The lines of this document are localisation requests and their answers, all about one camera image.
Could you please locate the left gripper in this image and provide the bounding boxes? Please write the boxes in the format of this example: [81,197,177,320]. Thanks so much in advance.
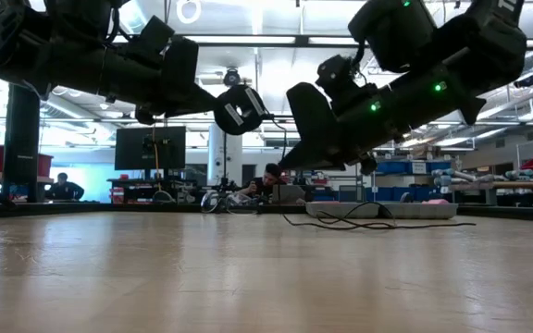
[134,36,217,127]

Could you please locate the black vertical post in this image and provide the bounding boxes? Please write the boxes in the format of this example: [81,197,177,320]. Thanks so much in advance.
[3,82,41,204]

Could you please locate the blue storage bins shelf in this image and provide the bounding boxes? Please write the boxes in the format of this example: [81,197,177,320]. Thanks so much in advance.
[372,156,455,203]

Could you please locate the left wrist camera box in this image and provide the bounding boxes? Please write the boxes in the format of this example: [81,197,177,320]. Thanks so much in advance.
[135,15,176,59]

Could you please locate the black computer monitor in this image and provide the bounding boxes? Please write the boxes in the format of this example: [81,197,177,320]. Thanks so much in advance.
[114,125,187,171]

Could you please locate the grey laptop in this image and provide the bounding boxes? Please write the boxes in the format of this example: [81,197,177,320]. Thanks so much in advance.
[270,184,307,205]

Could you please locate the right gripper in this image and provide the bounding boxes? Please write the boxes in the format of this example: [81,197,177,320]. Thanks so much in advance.
[277,81,403,178]

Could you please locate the grey plastic tool case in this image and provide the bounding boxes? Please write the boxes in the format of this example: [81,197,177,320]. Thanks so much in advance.
[305,201,459,220]

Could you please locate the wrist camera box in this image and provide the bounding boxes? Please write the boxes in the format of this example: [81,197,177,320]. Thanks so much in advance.
[315,54,365,101]
[135,15,176,59]

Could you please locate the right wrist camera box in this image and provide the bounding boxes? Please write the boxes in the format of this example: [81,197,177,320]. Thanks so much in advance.
[315,54,365,101]

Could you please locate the black overhead rig camera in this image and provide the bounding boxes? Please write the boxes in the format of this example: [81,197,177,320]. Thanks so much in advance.
[222,67,242,88]

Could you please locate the white building column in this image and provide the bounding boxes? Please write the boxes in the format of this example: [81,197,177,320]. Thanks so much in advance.
[208,122,244,186]

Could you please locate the person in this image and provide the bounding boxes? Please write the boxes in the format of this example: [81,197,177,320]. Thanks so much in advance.
[43,172,86,202]
[236,162,289,204]

